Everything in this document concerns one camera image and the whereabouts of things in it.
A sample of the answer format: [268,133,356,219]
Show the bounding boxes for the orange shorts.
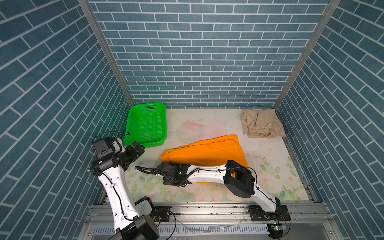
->
[161,135,248,167]

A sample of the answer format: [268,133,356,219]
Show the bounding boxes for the green plastic basket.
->
[124,103,168,148]

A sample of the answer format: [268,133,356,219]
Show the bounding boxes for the beige shorts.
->
[241,109,286,139]

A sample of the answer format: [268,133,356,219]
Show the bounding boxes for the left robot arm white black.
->
[89,137,160,240]

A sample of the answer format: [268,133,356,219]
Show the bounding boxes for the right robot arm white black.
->
[152,160,291,222]

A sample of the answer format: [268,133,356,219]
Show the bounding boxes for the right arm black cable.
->
[134,165,193,187]

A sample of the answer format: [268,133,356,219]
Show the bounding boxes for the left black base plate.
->
[155,206,171,223]

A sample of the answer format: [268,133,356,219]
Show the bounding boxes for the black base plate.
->
[155,206,171,223]
[248,205,291,222]

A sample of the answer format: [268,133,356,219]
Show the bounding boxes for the aluminium front rail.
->
[79,201,342,240]

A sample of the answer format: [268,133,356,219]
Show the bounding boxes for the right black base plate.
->
[248,205,291,222]

